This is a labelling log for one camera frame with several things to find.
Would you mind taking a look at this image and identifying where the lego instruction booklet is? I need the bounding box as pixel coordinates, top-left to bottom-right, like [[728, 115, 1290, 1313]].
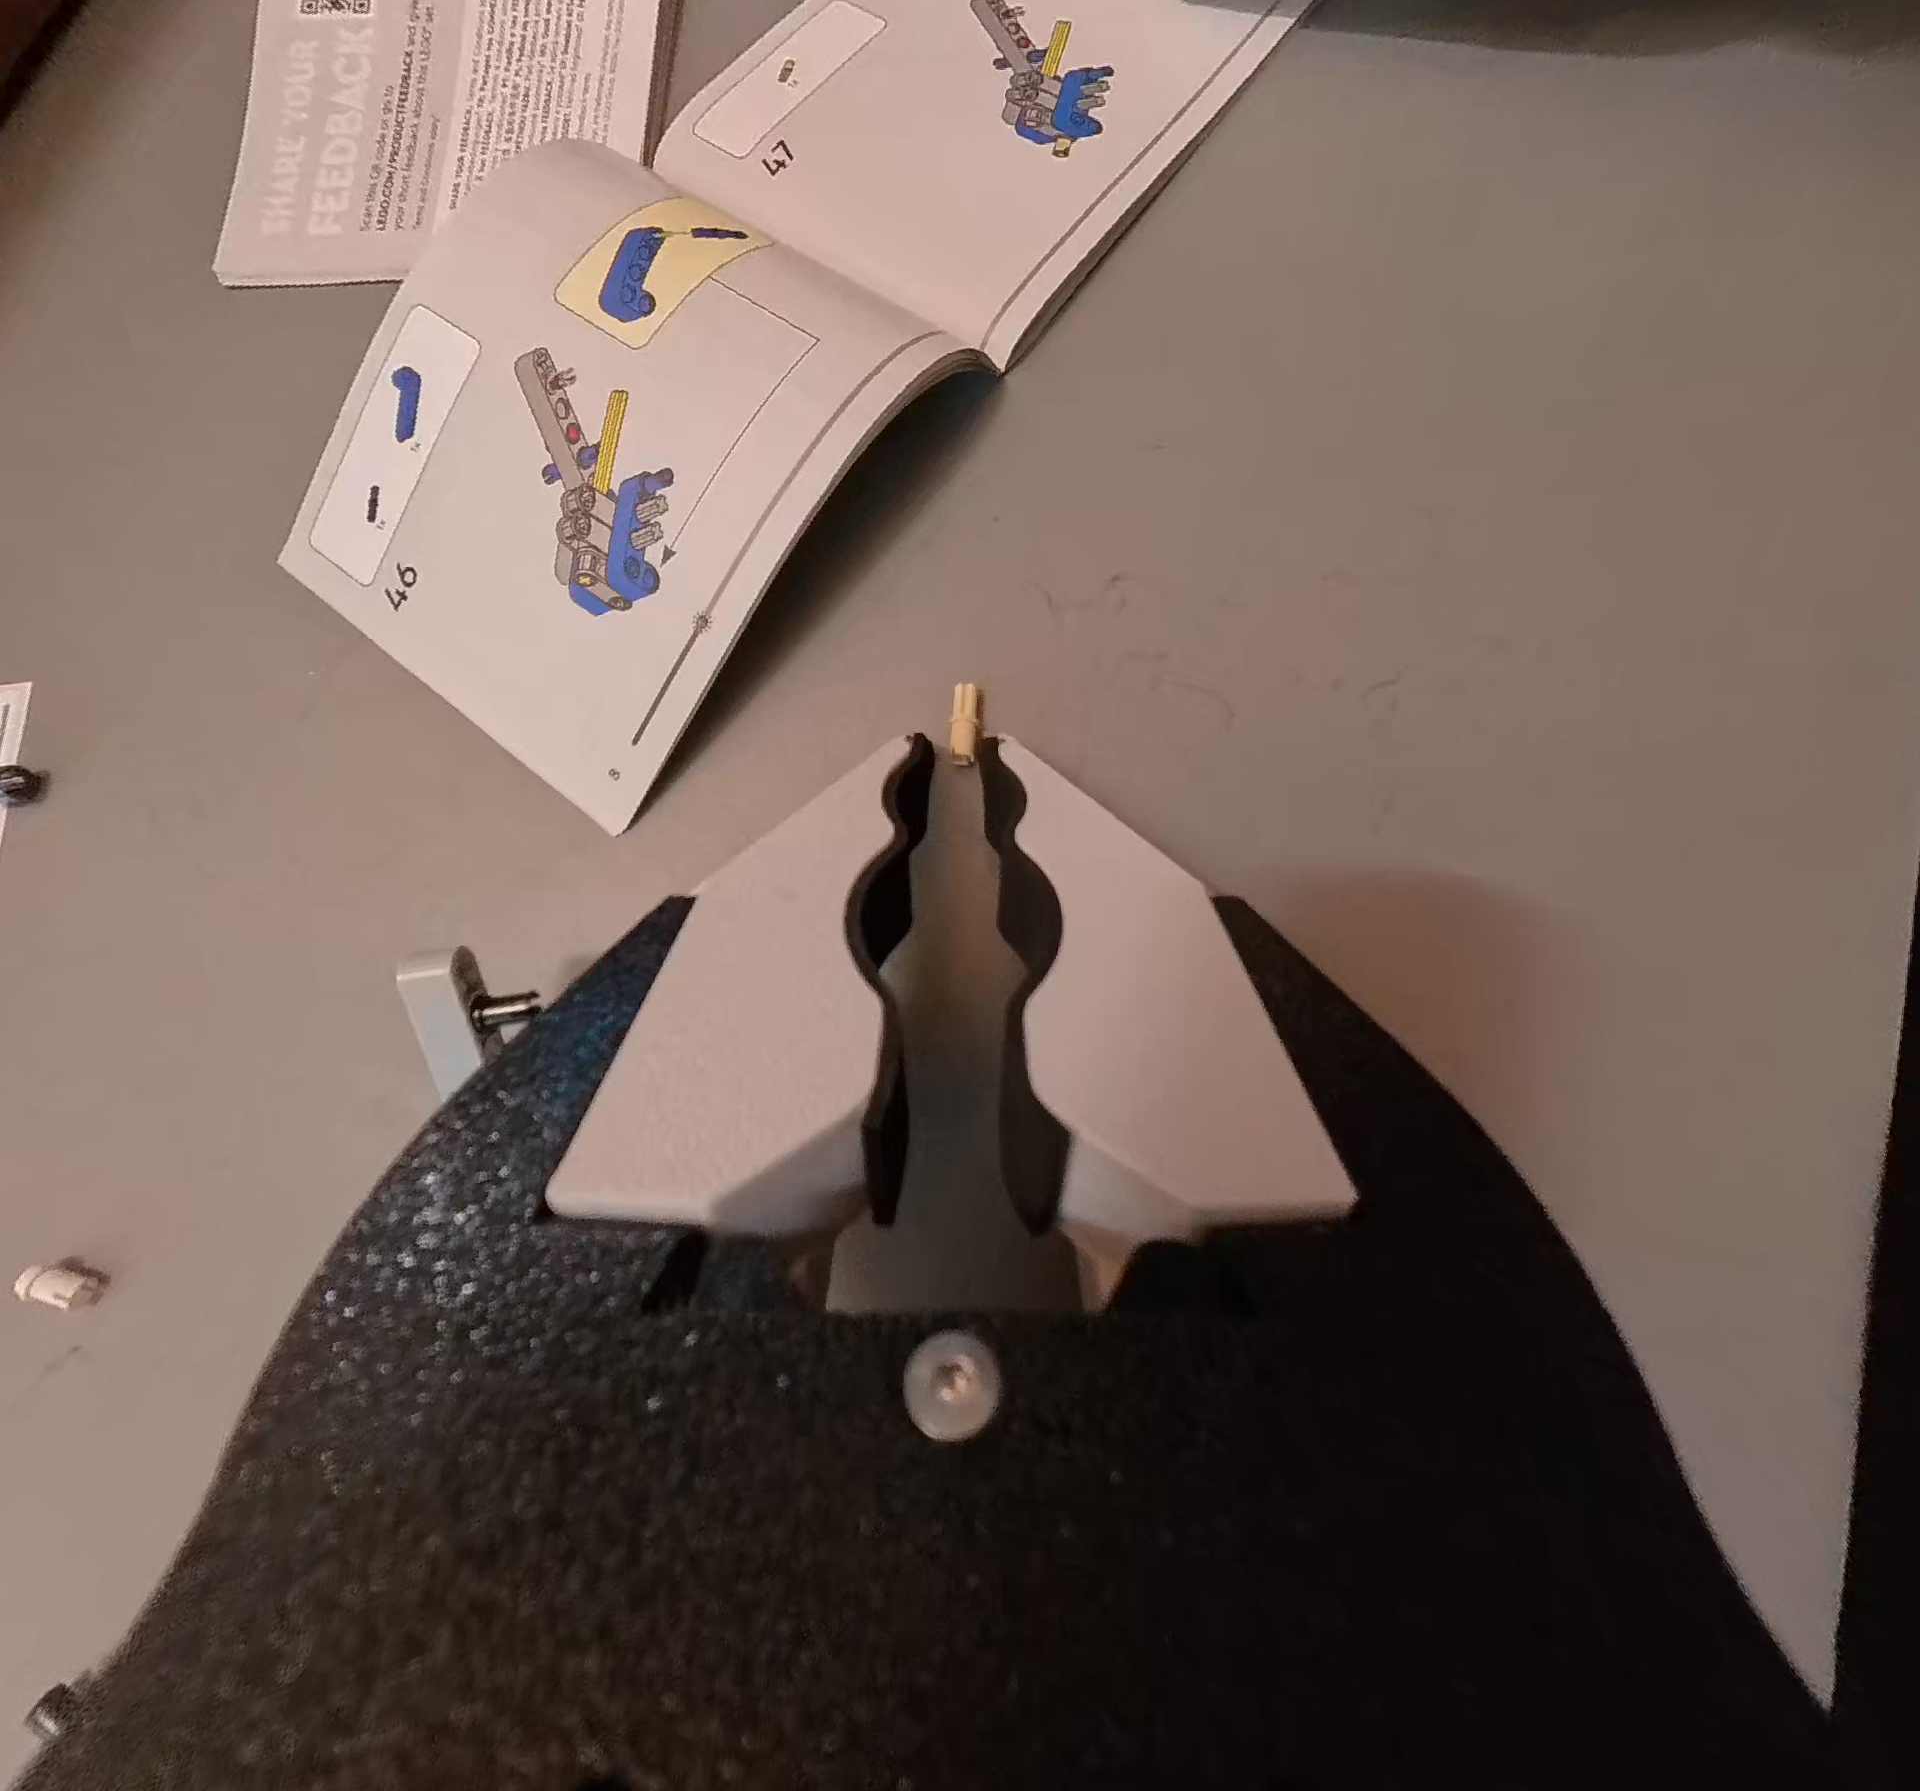
[[275, 0, 1334, 833]]

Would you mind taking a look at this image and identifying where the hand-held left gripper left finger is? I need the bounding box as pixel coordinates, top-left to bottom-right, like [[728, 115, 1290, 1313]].
[[544, 728, 933, 1294]]

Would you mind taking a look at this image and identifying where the grey and blue lego assembly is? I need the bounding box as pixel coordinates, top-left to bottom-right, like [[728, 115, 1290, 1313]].
[[396, 945, 544, 1104]]

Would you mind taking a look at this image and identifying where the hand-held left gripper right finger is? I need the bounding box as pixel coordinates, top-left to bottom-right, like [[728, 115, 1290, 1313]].
[[980, 728, 1365, 1294]]

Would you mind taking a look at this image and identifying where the closed grey printed leaflet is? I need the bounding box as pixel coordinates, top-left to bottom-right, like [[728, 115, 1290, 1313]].
[[212, 0, 699, 291]]

